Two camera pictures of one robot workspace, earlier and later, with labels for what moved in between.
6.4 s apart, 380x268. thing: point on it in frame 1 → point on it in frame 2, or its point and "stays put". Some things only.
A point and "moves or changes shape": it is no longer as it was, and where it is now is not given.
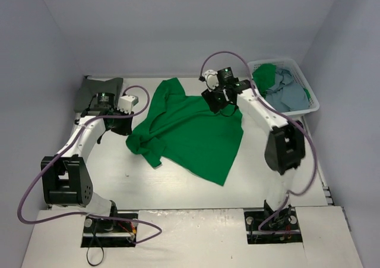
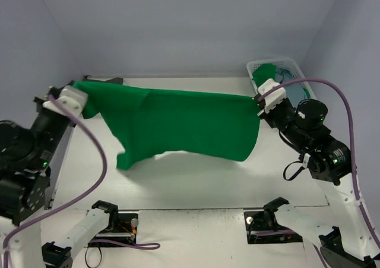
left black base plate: x=103 y=232 stays put
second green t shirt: x=264 y=76 stays put
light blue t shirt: x=285 y=94 stays put
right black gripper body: x=215 y=100 → x=268 y=115
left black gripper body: x=120 y=125 → x=53 y=91
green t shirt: x=181 y=131 moves or changes shape
